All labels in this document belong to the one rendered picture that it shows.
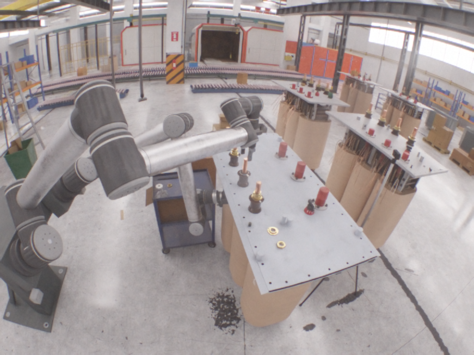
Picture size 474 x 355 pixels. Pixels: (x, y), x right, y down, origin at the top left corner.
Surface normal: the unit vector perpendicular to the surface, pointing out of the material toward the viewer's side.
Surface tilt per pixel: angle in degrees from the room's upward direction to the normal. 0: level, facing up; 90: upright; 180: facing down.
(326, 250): 0
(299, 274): 0
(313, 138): 90
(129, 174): 45
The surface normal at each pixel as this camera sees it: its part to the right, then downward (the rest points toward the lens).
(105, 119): 0.48, -0.23
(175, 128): 0.03, 0.31
